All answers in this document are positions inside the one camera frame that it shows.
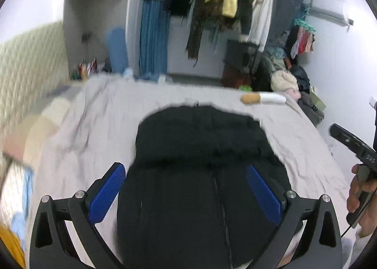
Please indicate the dark grey hanging coat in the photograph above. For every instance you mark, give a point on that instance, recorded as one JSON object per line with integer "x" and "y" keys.
{"x": 285, "y": 10}

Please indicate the black storage stand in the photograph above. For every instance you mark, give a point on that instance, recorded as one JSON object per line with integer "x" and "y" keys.
{"x": 235, "y": 51}

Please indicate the blue curtain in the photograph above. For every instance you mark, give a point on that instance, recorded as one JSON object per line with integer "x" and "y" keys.
{"x": 153, "y": 39}

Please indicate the teal sock hanger with clothes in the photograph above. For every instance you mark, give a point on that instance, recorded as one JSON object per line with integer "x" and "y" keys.
{"x": 300, "y": 39}

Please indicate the grey bed blanket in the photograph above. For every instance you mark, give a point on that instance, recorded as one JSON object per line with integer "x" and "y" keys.
{"x": 103, "y": 127}

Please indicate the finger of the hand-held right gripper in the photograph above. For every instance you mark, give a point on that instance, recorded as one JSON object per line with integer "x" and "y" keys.
{"x": 346, "y": 138}

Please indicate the pink beige pillow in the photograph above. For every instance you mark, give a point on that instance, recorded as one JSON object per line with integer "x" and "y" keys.
{"x": 38, "y": 127}

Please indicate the black hanging sweater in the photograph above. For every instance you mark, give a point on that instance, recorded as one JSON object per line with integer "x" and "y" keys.
{"x": 244, "y": 1}

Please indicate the pile of clothes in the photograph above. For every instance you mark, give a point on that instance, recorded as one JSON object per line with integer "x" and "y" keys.
{"x": 282, "y": 80}

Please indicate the person's right hand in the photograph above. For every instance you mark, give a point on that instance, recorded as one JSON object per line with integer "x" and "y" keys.
{"x": 353, "y": 198}

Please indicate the dark patterned scarf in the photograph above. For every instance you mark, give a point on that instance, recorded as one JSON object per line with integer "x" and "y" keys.
{"x": 196, "y": 30}

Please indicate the group of cosmetic bottles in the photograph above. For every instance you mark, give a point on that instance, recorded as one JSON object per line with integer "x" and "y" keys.
{"x": 84, "y": 71}

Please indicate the cream quilted headboard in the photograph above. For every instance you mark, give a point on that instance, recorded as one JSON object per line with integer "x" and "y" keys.
{"x": 29, "y": 65}

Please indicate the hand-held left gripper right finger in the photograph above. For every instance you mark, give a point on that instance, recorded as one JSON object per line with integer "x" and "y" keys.
{"x": 263, "y": 195}

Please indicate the cigarette shaped pillow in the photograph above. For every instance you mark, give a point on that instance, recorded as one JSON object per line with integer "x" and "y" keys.
{"x": 271, "y": 98}

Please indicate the blue chair back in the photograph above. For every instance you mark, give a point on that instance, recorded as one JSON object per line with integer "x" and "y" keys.
{"x": 117, "y": 51}

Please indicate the black wall charger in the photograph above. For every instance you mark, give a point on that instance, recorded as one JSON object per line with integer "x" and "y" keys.
{"x": 86, "y": 37}

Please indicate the person's right forearm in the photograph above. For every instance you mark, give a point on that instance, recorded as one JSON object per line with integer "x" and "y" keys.
{"x": 360, "y": 251}

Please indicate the light blue cloth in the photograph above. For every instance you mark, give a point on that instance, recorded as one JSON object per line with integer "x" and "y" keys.
{"x": 20, "y": 222}

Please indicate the silver quilted pillow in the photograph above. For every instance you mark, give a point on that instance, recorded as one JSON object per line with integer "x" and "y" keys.
{"x": 14, "y": 186}

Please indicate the yellow cloth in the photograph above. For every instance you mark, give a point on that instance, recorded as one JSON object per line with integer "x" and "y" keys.
{"x": 8, "y": 245}

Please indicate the black puffer jacket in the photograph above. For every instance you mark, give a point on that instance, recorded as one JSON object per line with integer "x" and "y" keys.
{"x": 191, "y": 198}

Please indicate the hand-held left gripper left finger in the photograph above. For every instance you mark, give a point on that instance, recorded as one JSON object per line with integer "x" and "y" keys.
{"x": 107, "y": 195}

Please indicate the white air conditioner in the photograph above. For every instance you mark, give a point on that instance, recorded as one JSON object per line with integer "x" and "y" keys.
{"x": 327, "y": 7}

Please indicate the white hoodie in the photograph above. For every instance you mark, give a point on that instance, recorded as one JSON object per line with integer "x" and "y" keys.
{"x": 262, "y": 15}

